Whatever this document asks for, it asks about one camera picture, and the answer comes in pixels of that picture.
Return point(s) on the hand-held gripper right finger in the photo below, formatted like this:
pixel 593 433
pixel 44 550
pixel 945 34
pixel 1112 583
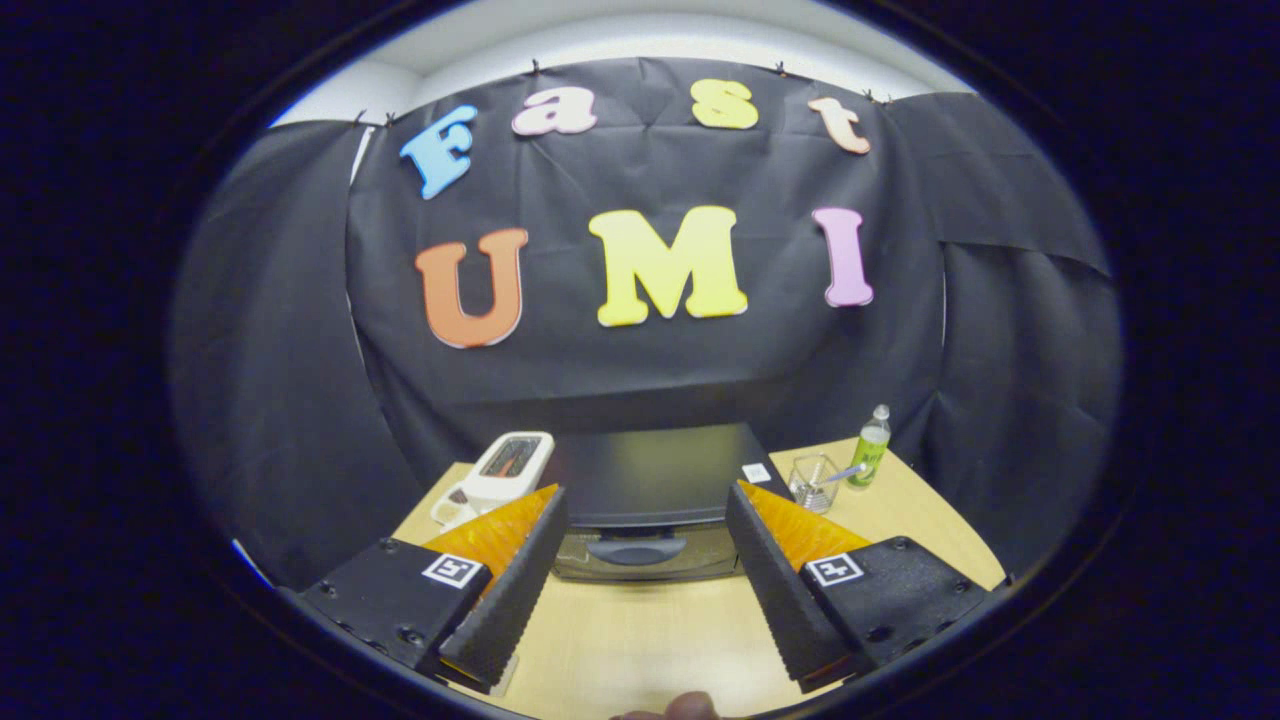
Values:
pixel 775 590

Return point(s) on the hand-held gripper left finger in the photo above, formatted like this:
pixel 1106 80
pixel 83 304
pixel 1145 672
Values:
pixel 512 590

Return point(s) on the black toaster oven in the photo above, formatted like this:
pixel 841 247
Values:
pixel 650 470

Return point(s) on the white slot toaster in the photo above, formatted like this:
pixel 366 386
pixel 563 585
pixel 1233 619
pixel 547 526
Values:
pixel 500 482

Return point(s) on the clear glass cup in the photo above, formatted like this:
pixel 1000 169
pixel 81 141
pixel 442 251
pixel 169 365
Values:
pixel 805 490

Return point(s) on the striped drinking straw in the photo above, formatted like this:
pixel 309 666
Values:
pixel 842 474

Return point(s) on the green plastic bottle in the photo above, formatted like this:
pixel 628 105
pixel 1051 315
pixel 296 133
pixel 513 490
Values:
pixel 868 455

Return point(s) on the black backdrop cloth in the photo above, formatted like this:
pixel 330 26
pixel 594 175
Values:
pixel 620 370

